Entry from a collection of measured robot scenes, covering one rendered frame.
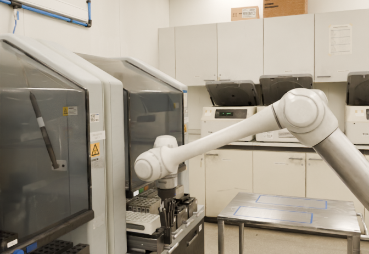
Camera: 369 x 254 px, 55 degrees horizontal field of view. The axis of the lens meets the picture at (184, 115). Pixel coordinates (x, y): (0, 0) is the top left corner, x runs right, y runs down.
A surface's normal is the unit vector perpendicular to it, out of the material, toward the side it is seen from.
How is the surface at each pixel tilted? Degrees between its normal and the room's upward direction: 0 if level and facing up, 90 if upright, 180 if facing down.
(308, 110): 86
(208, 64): 90
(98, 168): 90
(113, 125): 90
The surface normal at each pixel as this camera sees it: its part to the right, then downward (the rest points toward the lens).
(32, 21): 0.93, 0.00
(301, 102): -0.38, 0.04
